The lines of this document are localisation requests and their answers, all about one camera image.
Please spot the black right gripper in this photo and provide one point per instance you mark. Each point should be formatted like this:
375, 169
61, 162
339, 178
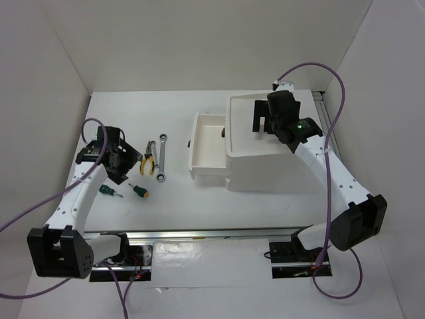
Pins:
259, 111

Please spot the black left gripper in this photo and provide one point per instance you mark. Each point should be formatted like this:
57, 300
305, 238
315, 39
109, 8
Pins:
131, 157

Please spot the yellow handled pliers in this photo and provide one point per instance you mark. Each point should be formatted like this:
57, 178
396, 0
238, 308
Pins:
147, 158

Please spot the green orange stubby screwdriver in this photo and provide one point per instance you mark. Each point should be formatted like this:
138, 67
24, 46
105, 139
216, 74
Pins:
140, 191

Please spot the white drawer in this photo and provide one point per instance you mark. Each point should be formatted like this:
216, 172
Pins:
207, 150

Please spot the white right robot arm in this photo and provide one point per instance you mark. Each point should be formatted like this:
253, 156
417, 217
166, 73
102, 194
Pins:
353, 213

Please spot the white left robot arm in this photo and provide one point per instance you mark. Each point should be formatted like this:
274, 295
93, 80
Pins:
59, 249

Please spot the small silver wrench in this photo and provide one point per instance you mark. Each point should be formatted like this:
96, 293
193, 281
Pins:
154, 154

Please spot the large silver ratchet wrench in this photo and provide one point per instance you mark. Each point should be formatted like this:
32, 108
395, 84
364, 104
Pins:
161, 177

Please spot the white drawer cabinet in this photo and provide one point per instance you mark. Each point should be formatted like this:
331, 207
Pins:
254, 159

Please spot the aluminium side rail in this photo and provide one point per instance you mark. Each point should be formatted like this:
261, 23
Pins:
319, 99

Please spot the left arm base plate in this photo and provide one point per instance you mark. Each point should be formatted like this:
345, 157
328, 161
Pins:
134, 265

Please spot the aluminium front rail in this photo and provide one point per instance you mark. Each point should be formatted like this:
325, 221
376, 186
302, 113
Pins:
274, 233

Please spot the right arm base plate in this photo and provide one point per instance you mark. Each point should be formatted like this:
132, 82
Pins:
290, 261

